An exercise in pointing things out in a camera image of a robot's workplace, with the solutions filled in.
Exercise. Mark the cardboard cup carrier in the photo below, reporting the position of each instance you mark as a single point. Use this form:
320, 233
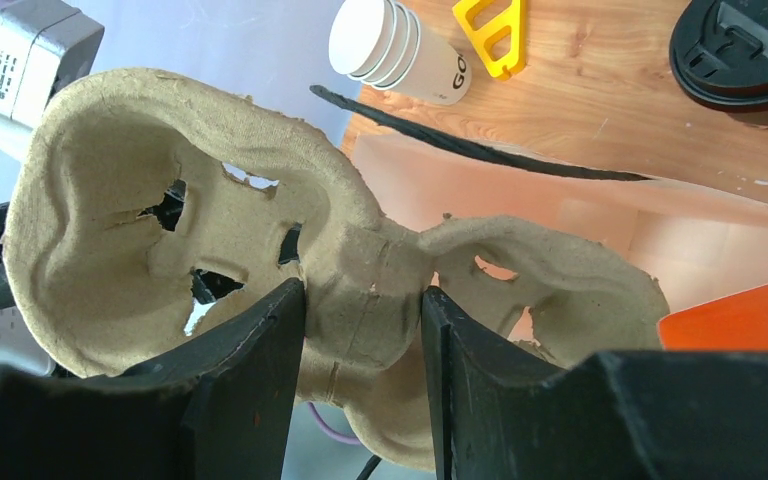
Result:
135, 178

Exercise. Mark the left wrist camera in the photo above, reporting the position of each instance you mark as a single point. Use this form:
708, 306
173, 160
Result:
44, 47

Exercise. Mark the orange paper bag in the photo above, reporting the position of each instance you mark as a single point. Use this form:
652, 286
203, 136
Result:
707, 248

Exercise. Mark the yellow triangular plastic stand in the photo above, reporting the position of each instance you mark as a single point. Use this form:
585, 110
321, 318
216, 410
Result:
501, 41

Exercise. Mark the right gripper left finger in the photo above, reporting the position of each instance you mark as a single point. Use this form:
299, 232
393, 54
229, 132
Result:
216, 407

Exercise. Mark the stack of paper cups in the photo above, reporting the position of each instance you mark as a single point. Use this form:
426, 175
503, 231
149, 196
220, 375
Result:
384, 45

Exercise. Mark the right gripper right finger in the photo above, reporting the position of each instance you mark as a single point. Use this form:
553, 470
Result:
498, 412

